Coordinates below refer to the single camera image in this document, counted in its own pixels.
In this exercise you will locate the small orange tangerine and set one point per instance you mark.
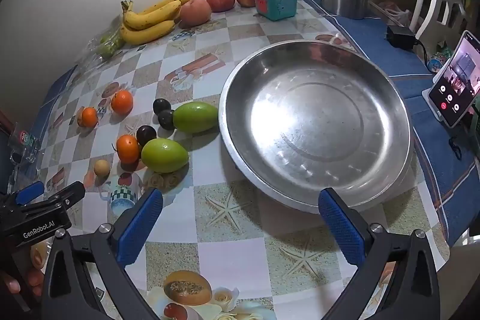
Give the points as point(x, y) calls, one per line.
point(89, 116)

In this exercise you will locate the round metal basin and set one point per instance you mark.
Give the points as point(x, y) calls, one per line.
point(315, 128)

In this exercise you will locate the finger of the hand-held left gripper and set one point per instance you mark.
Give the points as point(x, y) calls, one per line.
point(29, 192)
point(65, 195)

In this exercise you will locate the person's left hand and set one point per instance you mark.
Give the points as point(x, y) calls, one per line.
point(34, 280)

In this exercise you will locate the colourful small package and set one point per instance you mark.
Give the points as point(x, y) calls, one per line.
point(438, 61)

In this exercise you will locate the smartphone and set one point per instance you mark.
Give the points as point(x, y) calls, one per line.
point(453, 84)

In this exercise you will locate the black power adapter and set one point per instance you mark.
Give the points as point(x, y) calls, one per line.
point(400, 37)

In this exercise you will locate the checkered printed tablecloth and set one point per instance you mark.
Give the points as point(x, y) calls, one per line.
point(240, 260)

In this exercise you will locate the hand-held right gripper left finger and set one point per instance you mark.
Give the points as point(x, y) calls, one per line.
point(140, 226)

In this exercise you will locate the dark plum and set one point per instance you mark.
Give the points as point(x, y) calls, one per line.
point(165, 119)
point(146, 134)
point(161, 105)

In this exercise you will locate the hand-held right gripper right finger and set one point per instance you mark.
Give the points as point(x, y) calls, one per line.
point(339, 226)

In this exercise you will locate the white phone stand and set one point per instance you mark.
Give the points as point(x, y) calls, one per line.
point(437, 109)

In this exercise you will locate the teal plastic box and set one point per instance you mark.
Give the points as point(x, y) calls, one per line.
point(275, 1)

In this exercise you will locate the glass mug with round label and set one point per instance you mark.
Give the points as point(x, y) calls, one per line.
point(24, 142)

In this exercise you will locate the clear plastic bag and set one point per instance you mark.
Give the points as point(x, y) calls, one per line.
point(393, 12)

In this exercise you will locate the clear tray of green jujubes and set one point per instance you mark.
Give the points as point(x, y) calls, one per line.
point(108, 42)

